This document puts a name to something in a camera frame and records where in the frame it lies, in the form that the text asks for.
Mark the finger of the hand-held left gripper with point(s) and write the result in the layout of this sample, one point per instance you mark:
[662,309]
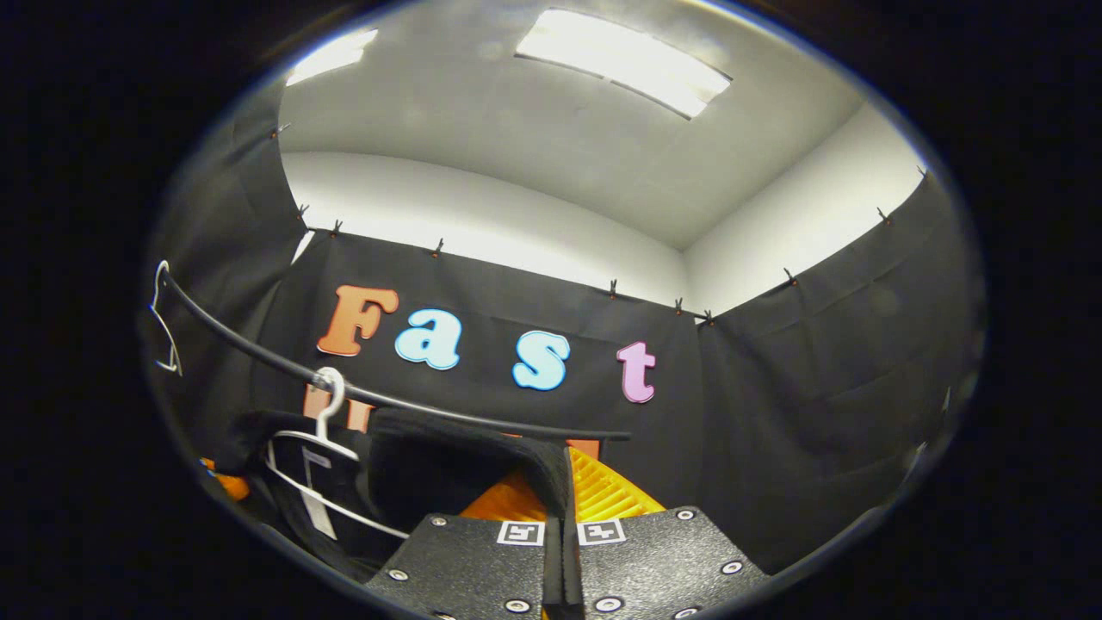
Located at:
[228,482]

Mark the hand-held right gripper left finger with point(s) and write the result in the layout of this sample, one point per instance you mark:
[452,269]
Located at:
[465,560]

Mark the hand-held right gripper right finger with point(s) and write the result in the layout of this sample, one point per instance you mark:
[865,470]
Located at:
[663,555]

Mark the black jacket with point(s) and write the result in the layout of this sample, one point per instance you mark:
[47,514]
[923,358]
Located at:
[448,456]

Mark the white clothes hanger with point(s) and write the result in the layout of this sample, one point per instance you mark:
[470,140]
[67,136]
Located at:
[165,331]
[327,422]

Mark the white paper garment tag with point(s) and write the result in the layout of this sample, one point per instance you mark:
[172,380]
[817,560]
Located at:
[320,517]

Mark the black garment rack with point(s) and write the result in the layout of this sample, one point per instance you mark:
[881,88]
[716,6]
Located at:
[516,424]

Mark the black backdrop cloth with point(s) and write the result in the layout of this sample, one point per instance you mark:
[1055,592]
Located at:
[818,387]

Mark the row of cloth clips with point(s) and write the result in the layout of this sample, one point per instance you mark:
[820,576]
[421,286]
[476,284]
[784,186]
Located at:
[613,288]

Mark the small ceiling light panel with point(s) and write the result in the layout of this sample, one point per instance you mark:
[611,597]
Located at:
[331,56]

